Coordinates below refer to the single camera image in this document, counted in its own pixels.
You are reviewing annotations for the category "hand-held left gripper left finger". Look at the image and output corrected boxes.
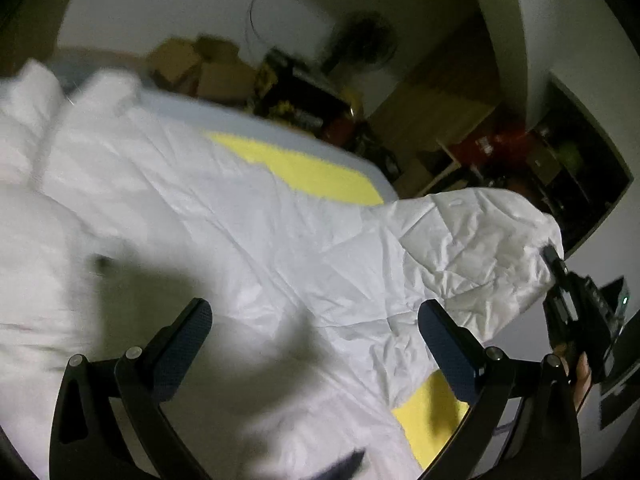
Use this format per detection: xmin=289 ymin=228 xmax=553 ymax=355
xmin=49 ymin=298 xmax=213 ymax=480

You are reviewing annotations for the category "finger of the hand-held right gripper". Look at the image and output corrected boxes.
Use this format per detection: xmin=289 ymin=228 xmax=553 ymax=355
xmin=541 ymin=244 xmax=569 ymax=281

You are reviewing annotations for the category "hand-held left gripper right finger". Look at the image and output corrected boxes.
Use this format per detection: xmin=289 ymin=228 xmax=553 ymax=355
xmin=417 ymin=299 xmax=582 ymax=480

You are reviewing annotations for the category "large white padded jacket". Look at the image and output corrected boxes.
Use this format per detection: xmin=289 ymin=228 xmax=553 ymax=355
xmin=0 ymin=57 xmax=566 ymax=480

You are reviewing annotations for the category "person's right hand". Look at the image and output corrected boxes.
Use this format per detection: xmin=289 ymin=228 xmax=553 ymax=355
xmin=561 ymin=351 xmax=595 ymax=412

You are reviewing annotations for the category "wooden cabinet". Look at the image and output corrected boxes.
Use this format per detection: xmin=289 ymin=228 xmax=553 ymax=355
xmin=369 ymin=15 xmax=502 ymax=197

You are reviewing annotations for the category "yellow sheet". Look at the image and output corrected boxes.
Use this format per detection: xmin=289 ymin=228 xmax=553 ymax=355
xmin=204 ymin=130 xmax=472 ymax=472

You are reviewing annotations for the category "pale grey bed mattress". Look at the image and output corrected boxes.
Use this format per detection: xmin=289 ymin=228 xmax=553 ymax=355
xmin=50 ymin=50 xmax=401 ymax=206

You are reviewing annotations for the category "cardboard box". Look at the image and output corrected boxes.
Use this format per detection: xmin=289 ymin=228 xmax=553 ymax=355
xmin=199 ymin=62 xmax=260 ymax=107
xmin=147 ymin=39 xmax=202 ymax=88
xmin=196 ymin=34 xmax=242 ymax=67

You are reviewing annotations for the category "black yellow box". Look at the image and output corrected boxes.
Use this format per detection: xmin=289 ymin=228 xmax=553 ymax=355
xmin=254 ymin=49 xmax=352 ymax=128

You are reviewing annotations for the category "dark standing fan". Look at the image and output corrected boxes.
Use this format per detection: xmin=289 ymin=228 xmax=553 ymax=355
xmin=325 ymin=10 xmax=399 ymax=77

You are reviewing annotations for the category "thin wall cable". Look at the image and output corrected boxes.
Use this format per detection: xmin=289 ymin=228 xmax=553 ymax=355
xmin=245 ymin=0 xmax=274 ymax=37

